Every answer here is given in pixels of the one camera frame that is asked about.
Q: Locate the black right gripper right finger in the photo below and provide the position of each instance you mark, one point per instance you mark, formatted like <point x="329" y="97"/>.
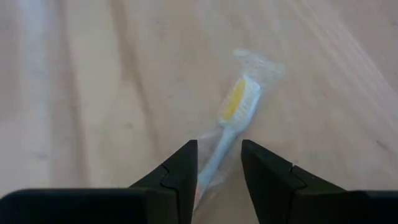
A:
<point x="295" y="199"/>

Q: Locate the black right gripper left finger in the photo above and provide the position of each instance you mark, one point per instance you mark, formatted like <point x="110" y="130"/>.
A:
<point x="140" y="205"/>

